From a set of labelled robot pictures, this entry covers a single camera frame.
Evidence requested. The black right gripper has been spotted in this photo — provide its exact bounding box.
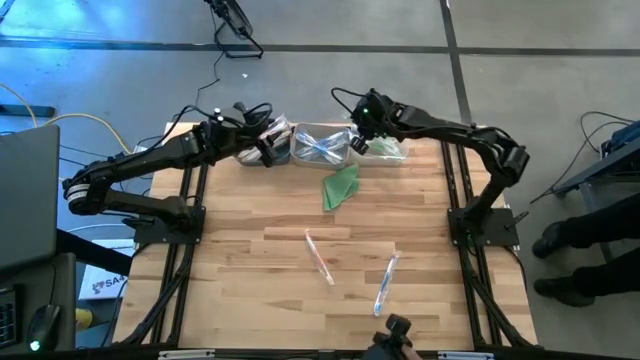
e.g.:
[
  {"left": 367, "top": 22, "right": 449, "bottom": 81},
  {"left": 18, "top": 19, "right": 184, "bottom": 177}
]
[{"left": 349, "top": 88, "right": 401, "bottom": 154}]

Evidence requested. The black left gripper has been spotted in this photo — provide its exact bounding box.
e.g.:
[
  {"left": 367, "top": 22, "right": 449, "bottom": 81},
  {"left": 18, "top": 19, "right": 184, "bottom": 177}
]
[{"left": 207, "top": 102, "right": 282, "bottom": 169}]

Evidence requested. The orange toothbrush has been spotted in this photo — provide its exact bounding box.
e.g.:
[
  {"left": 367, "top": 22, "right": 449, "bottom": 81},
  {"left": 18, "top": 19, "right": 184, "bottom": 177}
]
[
  {"left": 268, "top": 114, "right": 292, "bottom": 151},
  {"left": 304, "top": 228, "right": 335, "bottom": 287}
]

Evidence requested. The dark grey plastic bin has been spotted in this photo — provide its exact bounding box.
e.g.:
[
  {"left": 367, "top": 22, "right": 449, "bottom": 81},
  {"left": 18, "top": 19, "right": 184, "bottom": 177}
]
[{"left": 233, "top": 118, "right": 295, "bottom": 168}]

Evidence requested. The clear plastic bin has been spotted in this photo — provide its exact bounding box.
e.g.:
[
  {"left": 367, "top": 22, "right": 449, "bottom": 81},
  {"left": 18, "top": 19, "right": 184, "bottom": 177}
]
[{"left": 348, "top": 124, "right": 410, "bottom": 168}]

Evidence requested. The light grey plastic bin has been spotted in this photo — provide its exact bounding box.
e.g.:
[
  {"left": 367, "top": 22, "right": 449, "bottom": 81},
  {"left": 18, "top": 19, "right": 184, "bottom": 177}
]
[{"left": 289, "top": 122, "right": 351, "bottom": 170}]

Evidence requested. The green cloth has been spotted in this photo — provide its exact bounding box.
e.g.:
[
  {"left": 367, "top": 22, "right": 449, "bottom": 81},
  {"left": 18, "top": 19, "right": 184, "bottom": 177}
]
[{"left": 322, "top": 162, "right": 361, "bottom": 212}]

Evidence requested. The black diagonal strut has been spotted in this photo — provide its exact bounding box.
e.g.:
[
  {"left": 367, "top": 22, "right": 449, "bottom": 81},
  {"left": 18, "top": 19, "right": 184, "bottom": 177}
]
[{"left": 54, "top": 227, "right": 134, "bottom": 277}]

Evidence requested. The white printed cardboard box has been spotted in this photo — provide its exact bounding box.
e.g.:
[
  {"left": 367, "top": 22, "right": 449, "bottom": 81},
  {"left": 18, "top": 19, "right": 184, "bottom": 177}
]
[{"left": 78, "top": 238, "right": 130, "bottom": 301}]

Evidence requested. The black flat bar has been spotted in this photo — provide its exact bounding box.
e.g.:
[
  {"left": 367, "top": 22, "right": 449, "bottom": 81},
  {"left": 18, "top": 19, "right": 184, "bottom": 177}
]
[{"left": 0, "top": 104, "right": 56, "bottom": 119}]

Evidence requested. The grey computer monitor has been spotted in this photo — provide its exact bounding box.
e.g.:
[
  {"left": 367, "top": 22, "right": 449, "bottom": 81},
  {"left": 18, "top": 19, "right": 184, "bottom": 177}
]
[{"left": 0, "top": 124, "right": 61, "bottom": 272}]

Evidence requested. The dark side desk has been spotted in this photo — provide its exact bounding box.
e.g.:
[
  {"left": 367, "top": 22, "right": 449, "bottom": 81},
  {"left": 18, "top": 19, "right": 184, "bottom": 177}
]
[{"left": 0, "top": 252, "right": 77, "bottom": 354}]

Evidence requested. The yellow object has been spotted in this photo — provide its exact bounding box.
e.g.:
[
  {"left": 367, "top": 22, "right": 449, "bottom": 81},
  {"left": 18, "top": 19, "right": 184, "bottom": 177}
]
[{"left": 74, "top": 307, "right": 95, "bottom": 332}]

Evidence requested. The person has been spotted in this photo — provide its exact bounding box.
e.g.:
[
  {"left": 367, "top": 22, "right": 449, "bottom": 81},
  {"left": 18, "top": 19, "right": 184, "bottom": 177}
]
[{"left": 531, "top": 192, "right": 640, "bottom": 308}]

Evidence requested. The blue bag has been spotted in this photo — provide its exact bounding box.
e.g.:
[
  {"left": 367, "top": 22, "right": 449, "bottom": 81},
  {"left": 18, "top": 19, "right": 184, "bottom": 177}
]
[{"left": 599, "top": 119, "right": 640, "bottom": 157}]

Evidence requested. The black computer mouse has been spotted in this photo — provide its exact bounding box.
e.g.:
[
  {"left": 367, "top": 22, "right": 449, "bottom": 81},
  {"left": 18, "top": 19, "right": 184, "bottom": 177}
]
[{"left": 25, "top": 303, "right": 62, "bottom": 353}]

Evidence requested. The backlit black keyboard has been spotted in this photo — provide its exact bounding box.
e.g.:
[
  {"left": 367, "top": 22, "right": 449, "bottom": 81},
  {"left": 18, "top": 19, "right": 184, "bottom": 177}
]
[{"left": 0, "top": 285, "right": 22, "bottom": 350}]

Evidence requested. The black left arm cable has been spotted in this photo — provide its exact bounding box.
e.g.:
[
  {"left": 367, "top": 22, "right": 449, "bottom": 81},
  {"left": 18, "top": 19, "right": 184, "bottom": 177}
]
[{"left": 234, "top": 102, "right": 275, "bottom": 129}]

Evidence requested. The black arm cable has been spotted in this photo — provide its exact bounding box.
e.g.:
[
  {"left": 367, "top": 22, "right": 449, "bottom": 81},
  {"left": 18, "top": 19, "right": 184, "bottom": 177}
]
[
  {"left": 329, "top": 86, "right": 364, "bottom": 115},
  {"left": 234, "top": 102, "right": 275, "bottom": 129}
]

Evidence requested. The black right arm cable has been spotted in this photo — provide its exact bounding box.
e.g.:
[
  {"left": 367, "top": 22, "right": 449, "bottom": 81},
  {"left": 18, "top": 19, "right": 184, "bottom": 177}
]
[{"left": 329, "top": 86, "right": 364, "bottom": 115}]

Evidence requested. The yellow cable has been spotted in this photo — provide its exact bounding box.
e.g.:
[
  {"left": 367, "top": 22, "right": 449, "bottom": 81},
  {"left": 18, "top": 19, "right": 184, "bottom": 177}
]
[{"left": 0, "top": 82, "right": 134, "bottom": 185}]

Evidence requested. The white metal bracket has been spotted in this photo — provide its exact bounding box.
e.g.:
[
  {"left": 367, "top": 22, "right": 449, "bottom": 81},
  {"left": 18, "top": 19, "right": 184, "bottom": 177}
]
[
  {"left": 158, "top": 349, "right": 217, "bottom": 360},
  {"left": 437, "top": 350, "right": 496, "bottom": 360}
]

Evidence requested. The grey steel table frame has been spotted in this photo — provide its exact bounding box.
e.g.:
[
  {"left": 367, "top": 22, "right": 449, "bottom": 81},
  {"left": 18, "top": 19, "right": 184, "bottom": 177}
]
[{"left": 549, "top": 142, "right": 640, "bottom": 264}]

